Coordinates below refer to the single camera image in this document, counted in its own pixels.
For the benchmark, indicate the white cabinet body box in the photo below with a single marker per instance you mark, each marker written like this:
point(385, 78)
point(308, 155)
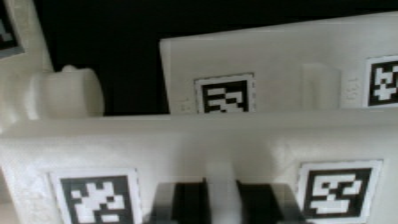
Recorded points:
point(44, 94)

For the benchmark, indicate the white cabinet door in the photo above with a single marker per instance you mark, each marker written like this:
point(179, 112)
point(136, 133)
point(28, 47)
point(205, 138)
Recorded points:
point(305, 57)
point(86, 164)

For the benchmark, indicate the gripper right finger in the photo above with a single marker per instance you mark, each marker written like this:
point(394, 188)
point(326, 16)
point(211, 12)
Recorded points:
point(269, 204)

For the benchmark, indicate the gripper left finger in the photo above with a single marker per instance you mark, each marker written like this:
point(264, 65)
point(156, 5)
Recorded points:
point(182, 204)

